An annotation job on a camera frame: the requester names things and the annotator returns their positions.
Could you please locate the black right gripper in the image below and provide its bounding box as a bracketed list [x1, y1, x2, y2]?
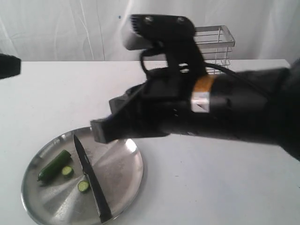
[109, 67, 291, 143]

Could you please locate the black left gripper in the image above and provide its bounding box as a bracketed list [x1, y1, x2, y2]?
[0, 53, 21, 79]

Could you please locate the black kitchen knife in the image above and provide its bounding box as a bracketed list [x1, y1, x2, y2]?
[73, 134, 113, 223]

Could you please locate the green cucumber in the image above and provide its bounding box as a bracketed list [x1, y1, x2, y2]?
[37, 150, 71, 182]

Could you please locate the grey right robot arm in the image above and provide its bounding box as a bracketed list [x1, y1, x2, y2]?
[90, 62, 300, 159]

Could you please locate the white backdrop curtain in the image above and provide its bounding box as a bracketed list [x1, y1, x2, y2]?
[0, 0, 300, 63]

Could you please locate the round stainless steel plate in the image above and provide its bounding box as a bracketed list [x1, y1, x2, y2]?
[21, 127, 144, 225]

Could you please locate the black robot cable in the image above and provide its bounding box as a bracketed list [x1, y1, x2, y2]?
[139, 48, 270, 97]

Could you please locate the chrome wire utensil rack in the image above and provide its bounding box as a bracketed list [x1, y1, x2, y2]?
[194, 25, 235, 68]

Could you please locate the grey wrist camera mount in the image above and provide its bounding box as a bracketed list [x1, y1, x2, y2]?
[121, 14, 207, 77]

